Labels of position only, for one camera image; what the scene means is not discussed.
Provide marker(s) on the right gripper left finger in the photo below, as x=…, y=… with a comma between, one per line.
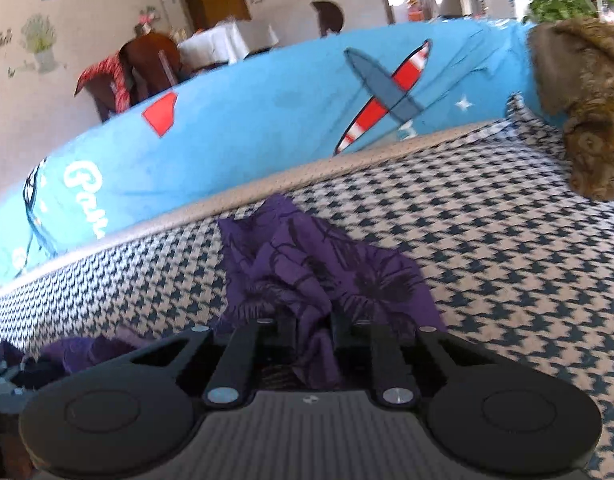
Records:
x=248, y=349

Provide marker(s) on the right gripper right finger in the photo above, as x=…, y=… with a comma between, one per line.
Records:
x=370, y=358

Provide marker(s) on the purple floral garment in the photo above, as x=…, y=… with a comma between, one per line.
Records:
x=277, y=262

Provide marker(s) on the houndstooth sofa seat cover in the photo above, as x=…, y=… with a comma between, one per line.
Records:
x=513, y=257

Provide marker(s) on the blue printed sofa back cover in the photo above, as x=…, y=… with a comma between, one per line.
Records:
x=249, y=120

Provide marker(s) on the dark wooden chair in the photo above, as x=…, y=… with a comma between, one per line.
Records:
x=153, y=65
x=330, y=17

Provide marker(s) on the red patterned cloth on chair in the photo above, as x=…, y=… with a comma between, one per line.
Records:
x=106, y=81

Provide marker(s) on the white clothed dining table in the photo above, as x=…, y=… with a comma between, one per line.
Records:
x=228, y=42

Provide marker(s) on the brown fur blanket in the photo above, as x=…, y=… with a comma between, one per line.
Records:
x=574, y=73

